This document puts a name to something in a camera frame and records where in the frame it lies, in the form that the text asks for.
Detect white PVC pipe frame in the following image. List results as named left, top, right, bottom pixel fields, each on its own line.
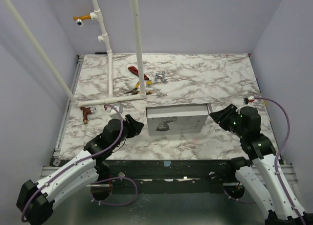
left=1, top=0, right=147, bottom=107

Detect yellow handled pliers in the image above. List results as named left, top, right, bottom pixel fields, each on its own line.
left=125, top=81, right=150, bottom=95

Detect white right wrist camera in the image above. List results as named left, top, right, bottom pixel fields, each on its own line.
left=244, top=96, right=255, bottom=105

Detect yellow wire brush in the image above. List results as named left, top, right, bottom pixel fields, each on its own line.
left=146, top=80, right=152, bottom=87

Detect orange faucet on pipe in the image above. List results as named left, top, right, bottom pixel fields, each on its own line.
left=73, top=14, right=91, bottom=27

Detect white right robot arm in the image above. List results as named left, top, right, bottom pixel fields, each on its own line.
left=210, top=104, right=313, bottom=225

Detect white hair clipper kit box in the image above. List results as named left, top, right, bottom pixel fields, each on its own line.
left=146, top=103, right=212, bottom=136

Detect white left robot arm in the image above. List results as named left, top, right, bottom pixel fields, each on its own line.
left=16, top=114, right=144, bottom=225

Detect chrome faucet fitting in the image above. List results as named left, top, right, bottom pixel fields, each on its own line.
left=154, top=71, right=168, bottom=83

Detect red black utility knife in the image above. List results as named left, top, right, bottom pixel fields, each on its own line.
left=128, top=66, right=150, bottom=81

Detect brown garden faucet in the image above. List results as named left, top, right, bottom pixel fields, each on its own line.
left=80, top=106, right=96, bottom=124

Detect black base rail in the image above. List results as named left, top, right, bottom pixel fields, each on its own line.
left=90, top=160, right=245, bottom=200

